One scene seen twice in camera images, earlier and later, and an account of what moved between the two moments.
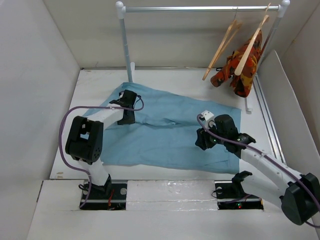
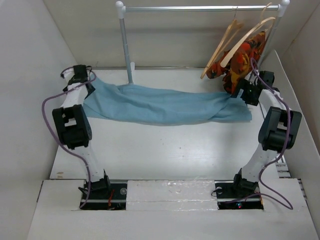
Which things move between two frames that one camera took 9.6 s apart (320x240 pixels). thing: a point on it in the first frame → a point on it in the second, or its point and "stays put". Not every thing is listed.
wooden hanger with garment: x=240 y=67 → x=262 y=23
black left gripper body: x=128 y=120 → x=90 y=92
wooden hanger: x=224 y=43 stays put
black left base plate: x=111 y=196 stays put
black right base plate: x=228 y=198 stays put
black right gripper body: x=210 y=139 → x=247 y=95
